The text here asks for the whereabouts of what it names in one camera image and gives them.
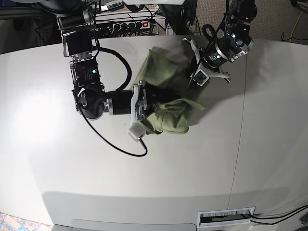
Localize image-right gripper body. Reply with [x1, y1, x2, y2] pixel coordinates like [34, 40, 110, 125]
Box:
[182, 38, 231, 84]

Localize yellow cable on floor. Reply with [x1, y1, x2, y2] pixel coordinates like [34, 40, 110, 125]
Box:
[290, 11, 304, 42]

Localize black camera cable image-right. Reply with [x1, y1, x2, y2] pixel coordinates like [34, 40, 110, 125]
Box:
[186, 0, 241, 93]

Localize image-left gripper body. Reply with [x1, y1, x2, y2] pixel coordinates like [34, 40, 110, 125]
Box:
[107, 80, 148, 123]

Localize black cables at tray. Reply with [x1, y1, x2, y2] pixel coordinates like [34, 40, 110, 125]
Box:
[249, 206, 308, 226]

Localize white shelf with equipment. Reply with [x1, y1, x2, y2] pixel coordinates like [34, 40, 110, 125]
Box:
[96, 4, 167, 39]

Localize black power strip red switch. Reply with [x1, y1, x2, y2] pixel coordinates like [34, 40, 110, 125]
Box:
[113, 22, 151, 31]

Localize green T-shirt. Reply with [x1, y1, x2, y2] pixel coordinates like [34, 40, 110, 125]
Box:
[133, 47, 205, 135]

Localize black camera cable image-left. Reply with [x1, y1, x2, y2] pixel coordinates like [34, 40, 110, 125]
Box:
[82, 45, 148, 157]

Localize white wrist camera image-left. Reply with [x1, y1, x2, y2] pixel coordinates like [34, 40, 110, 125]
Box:
[128, 123, 146, 140]

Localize white cable grommet tray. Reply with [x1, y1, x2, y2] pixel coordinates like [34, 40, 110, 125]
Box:
[197, 207, 255, 228]

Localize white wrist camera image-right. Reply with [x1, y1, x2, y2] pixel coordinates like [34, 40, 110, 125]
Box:
[193, 69, 210, 87]

